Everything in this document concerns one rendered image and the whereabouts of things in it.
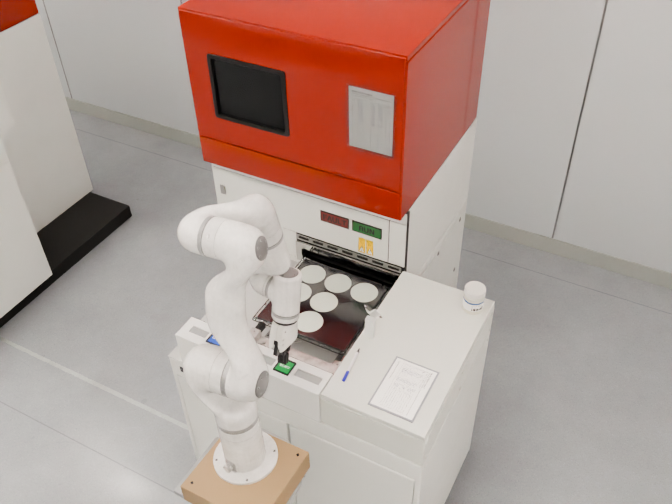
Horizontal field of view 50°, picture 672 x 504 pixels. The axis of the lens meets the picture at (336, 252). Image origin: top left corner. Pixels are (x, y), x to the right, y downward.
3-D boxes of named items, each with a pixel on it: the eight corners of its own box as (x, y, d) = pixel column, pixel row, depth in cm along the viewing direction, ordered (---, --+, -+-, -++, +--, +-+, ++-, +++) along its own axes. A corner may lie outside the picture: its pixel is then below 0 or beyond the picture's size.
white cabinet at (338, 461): (278, 378, 347) (263, 251, 294) (468, 458, 312) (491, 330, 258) (199, 485, 305) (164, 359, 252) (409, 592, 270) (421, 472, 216)
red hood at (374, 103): (302, 75, 319) (294, -64, 280) (476, 117, 290) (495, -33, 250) (201, 162, 270) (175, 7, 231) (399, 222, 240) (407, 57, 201)
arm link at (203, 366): (245, 439, 195) (232, 380, 180) (187, 419, 201) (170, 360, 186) (266, 407, 203) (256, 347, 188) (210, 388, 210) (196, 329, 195)
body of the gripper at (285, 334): (283, 302, 223) (282, 331, 228) (265, 319, 215) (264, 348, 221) (304, 310, 220) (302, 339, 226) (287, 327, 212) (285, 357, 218)
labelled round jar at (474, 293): (466, 298, 250) (469, 278, 243) (485, 304, 247) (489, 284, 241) (459, 311, 245) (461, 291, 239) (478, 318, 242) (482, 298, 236)
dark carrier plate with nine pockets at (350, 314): (306, 259, 277) (306, 258, 277) (387, 288, 264) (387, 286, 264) (257, 318, 254) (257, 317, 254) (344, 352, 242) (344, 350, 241)
